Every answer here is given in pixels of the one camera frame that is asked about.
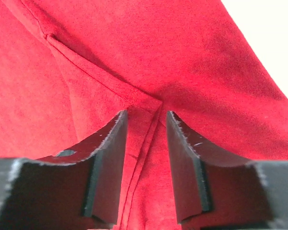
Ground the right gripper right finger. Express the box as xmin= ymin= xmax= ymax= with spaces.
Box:
xmin=166 ymin=111 xmax=288 ymax=230

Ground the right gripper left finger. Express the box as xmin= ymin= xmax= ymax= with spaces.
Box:
xmin=0 ymin=110 xmax=128 ymax=230

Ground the dark red t shirt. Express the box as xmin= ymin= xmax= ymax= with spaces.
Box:
xmin=0 ymin=0 xmax=288 ymax=230

